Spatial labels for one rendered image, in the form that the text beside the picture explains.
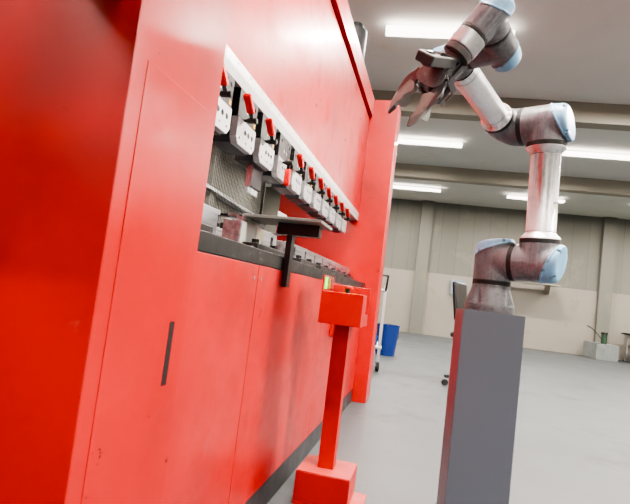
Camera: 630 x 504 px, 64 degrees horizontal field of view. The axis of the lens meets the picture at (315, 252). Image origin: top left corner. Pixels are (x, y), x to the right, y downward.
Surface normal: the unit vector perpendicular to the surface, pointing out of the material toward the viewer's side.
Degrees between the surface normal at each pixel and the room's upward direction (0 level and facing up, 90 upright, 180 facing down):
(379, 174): 90
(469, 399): 90
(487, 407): 90
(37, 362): 90
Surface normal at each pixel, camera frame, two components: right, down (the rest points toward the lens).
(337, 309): -0.22, -0.10
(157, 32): 0.97, 0.10
